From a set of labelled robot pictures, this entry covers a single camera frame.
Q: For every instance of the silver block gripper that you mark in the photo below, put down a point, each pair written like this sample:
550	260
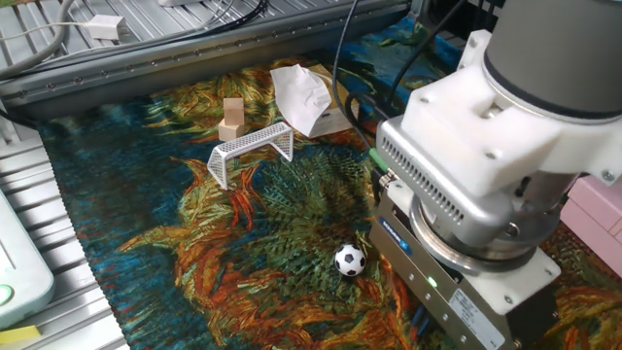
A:
437	296

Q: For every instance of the small black white soccer ball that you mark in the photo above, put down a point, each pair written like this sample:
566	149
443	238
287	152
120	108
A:
350	260

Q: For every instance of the white mesh toy goal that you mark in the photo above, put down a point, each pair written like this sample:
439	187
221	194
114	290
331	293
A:
252	140

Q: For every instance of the pink box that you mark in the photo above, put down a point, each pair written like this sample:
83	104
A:
595	219

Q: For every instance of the gold tissue box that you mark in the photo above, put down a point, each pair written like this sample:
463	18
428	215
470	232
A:
335	121

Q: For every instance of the sunflower painting cloth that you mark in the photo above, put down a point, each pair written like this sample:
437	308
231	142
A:
194	291

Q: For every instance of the white tissue sheet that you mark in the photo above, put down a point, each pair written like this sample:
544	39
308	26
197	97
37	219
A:
301	97

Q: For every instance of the small wooden block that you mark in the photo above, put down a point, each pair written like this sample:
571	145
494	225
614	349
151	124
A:
233	111
229	132

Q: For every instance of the white teach pendant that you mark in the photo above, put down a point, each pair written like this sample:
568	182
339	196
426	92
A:
22	272

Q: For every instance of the small yellow tape piece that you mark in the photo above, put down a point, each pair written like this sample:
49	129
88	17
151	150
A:
17	335

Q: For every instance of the white power adapter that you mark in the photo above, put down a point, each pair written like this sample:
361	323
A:
104	26

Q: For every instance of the grey aluminium rail beam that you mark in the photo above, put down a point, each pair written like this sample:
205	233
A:
146	73

